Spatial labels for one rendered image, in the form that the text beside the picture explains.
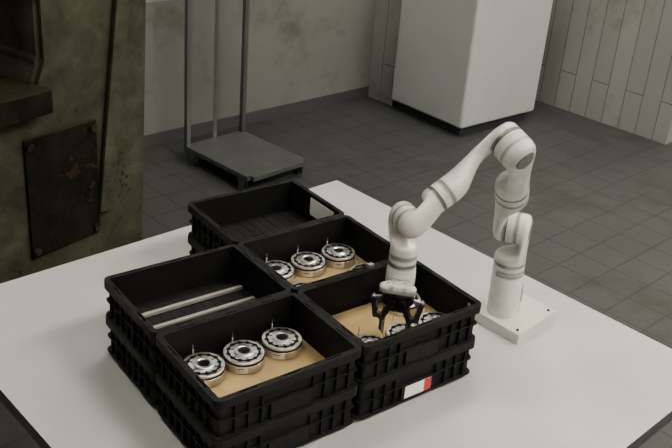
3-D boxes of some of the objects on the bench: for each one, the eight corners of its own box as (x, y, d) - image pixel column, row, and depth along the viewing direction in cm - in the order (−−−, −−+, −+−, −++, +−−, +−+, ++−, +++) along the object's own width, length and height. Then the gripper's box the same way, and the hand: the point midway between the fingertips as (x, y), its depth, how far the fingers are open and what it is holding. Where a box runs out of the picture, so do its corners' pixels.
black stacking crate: (289, 363, 240) (291, 326, 235) (356, 425, 219) (360, 386, 214) (154, 412, 217) (153, 372, 212) (214, 487, 196) (215, 444, 191)
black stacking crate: (401, 323, 262) (405, 288, 257) (472, 375, 241) (478, 339, 236) (289, 363, 240) (291, 326, 235) (356, 425, 219) (361, 386, 214)
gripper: (431, 275, 225) (423, 329, 231) (372, 266, 226) (366, 320, 233) (429, 290, 218) (421, 345, 225) (368, 281, 220) (362, 336, 226)
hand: (394, 327), depth 228 cm, fingers open, 5 cm apart
